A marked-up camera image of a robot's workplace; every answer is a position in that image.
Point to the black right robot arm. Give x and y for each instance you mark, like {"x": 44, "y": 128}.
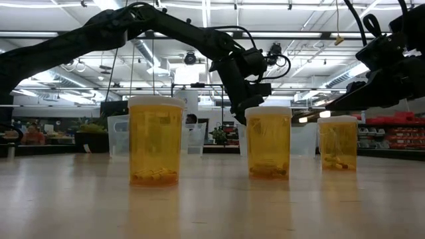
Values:
{"x": 415, "y": 26}

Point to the black round hanging device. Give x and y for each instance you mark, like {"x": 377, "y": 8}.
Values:
{"x": 190, "y": 58}

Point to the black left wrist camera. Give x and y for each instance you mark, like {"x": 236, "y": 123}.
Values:
{"x": 260, "y": 89}

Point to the clear plastic bin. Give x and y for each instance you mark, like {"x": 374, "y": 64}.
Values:
{"x": 303, "y": 139}
{"x": 118, "y": 139}

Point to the person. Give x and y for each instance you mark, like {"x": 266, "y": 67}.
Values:
{"x": 33, "y": 136}
{"x": 191, "y": 118}

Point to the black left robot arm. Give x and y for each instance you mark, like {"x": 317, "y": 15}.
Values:
{"x": 172, "y": 26}

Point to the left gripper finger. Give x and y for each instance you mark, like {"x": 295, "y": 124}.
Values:
{"x": 240, "y": 111}
{"x": 255, "y": 101}

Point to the small background plant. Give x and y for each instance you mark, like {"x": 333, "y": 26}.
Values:
{"x": 219, "y": 135}

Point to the large white-capped pill bottle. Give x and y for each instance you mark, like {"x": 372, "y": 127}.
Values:
{"x": 338, "y": 146}
{"x": 268, "y": 146}
{"x": 155, "y": 142}

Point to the white pillar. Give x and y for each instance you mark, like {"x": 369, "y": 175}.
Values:
{"x": 189, "y": 99}

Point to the shelf with red bins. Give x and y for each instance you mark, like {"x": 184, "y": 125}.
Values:
{"x": 398, "y": 132}

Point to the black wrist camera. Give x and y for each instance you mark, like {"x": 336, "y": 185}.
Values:
{"x": 382, "y": 49}
{"x": 260, "y": 89}

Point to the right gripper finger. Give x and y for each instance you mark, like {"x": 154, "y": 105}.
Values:
{"x": 378, "y": 98}
{"x": 332, "y": 107}

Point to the dark monitor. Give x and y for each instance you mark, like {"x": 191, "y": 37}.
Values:
{"x": 113, "y": 108}

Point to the black background stand frame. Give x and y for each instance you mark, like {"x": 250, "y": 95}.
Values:
{"x": 197, "y": 85}

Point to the black aluminium table frame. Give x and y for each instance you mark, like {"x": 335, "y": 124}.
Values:
{"x": 220, "y": 150}

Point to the potted green succulent plant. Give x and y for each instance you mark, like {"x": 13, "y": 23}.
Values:
{"x": 91, "y": 142}

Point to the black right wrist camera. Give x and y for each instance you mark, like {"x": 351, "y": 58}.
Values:
{"x": 382, "y": 49}

